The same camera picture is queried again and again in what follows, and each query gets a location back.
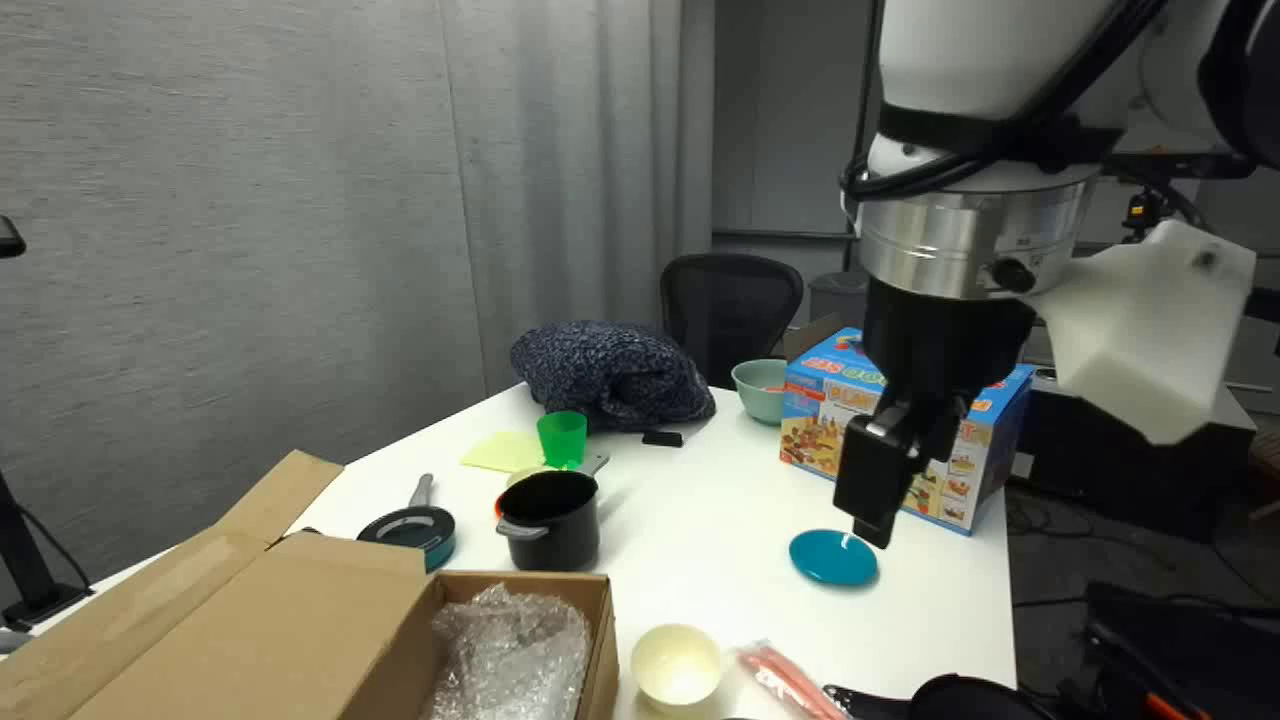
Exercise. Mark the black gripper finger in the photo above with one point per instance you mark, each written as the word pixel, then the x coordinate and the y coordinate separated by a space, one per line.
pixel 872 480

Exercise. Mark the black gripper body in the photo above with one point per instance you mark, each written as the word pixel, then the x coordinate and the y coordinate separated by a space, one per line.
pixel 945 340

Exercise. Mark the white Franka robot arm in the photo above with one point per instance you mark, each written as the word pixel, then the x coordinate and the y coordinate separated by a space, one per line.
pixel 984 55

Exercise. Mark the small black pot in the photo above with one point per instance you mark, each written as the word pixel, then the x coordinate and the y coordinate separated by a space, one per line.
pixel 552 515

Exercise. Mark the teal round plate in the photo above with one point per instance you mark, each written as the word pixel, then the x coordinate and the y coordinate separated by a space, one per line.
pixel 825 561

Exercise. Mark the colourful printed blue box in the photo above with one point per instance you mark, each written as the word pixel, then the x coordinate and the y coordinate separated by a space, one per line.
pixel 815 402

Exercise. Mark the small black block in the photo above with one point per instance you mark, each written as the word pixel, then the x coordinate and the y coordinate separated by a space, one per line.
pixel 663 439

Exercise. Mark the orange wrapped plastic fork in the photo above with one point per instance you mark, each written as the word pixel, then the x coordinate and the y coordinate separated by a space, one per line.
pixel 793 680

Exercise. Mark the black cabinet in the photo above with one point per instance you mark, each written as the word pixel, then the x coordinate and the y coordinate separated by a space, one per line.
pixel 1132 462

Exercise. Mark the black office chair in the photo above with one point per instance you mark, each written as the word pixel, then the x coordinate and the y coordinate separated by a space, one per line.
pixel 726 300

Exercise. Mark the black plastic tray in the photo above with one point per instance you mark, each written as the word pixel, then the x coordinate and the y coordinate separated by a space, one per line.
pixel 962 700

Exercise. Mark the cream plastic bowl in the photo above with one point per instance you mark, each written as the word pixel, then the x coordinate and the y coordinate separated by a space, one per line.
pixel 676 660

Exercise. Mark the dark blue knitted hat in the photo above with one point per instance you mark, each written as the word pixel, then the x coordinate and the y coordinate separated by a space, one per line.
pixel 601 365

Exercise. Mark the green plastic cup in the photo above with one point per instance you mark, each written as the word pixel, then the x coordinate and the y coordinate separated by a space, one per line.
pixel 562 439

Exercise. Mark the clear bubble wrap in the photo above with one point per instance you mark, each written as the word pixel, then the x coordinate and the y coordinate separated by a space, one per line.
pixel 514 653

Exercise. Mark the brown cardboard box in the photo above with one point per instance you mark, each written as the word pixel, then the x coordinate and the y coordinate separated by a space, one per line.
pixel 264 612

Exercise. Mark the gray curtain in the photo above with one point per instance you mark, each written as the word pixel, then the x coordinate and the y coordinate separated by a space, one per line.
pixel 264 201

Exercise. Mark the black stand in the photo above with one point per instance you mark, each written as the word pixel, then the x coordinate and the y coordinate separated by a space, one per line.
pixel 22 561

